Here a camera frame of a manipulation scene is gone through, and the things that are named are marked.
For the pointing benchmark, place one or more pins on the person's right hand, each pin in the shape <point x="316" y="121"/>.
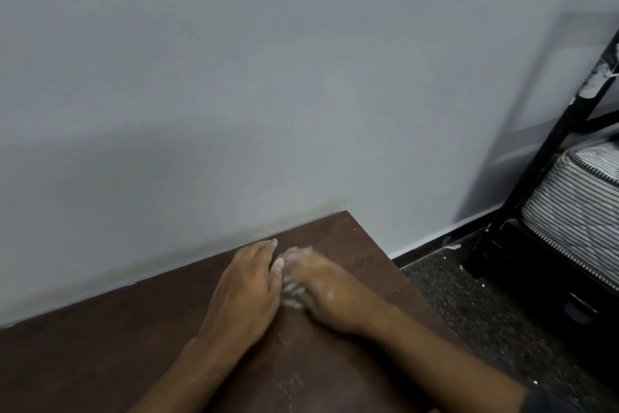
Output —
<point x="333" y="294"/>

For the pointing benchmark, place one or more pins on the person's left hand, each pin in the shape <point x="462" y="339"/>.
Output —
<point x="244" y="294"/>

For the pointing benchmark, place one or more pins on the person's left thumb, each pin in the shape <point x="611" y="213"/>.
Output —
<point x="277" y="272"/>

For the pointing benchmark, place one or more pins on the person's right fingers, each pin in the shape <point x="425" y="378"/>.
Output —
<point x="302" y="265"/>

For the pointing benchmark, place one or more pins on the person's right forearm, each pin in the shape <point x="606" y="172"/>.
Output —
<point x="449" y="369"/>

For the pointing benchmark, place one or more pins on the person's left forearm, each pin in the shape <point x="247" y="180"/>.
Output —
<point x="186" y="376"/>

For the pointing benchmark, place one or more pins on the brown wooden table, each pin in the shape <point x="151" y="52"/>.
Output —
<point x="232" y="330"/>

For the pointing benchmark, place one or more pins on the striped mattress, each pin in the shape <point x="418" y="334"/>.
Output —
<point x="578" y="207"/>

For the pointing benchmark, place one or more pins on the black metal bed frame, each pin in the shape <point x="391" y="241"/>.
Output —
<point x="546" y="175"/>

